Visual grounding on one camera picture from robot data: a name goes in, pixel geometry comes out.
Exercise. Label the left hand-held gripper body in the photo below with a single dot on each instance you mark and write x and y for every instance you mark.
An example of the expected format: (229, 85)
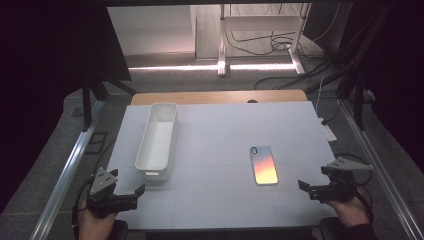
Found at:
(106, 198)

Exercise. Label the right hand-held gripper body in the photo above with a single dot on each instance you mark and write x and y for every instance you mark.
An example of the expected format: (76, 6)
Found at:
(336, 186)

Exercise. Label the gradient coloured phone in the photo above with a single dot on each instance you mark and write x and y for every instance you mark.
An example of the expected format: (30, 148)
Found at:
(264, 165)

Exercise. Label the white plastic bin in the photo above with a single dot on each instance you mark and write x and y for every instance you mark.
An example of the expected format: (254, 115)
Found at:
(156, 143)

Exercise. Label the person's right hand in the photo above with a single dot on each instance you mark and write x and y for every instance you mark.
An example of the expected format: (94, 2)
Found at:
(350, 211)

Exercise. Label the person's left hand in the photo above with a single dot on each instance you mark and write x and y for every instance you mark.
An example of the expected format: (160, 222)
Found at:
(96, 226)

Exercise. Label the white power strip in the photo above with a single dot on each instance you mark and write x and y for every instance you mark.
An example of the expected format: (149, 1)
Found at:
(330, 132)

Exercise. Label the black metal stand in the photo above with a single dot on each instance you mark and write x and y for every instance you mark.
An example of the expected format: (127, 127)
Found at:
(87, 106)
(358, 106)

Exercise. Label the white table mat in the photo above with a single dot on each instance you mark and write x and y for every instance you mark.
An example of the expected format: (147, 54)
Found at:
(216, 133)

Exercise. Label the black curtain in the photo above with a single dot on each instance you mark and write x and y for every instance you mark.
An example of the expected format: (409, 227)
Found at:
(50, 83)
(400, 66)

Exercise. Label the wooden table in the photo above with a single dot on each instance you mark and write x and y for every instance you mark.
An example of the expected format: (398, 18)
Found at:
(216, 97)

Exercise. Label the white cabinet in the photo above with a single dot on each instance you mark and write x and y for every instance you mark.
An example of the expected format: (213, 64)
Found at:
(150, 30)

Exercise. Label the dark floor socket frame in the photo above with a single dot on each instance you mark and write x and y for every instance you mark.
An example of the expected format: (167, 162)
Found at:
(96, 142)

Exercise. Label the aluminium rail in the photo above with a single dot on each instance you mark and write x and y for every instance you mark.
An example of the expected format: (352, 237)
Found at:
(63, 180)
(383, 173)

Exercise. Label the white metal desk frame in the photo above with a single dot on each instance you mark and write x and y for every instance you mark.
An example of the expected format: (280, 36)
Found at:
(260, 25)

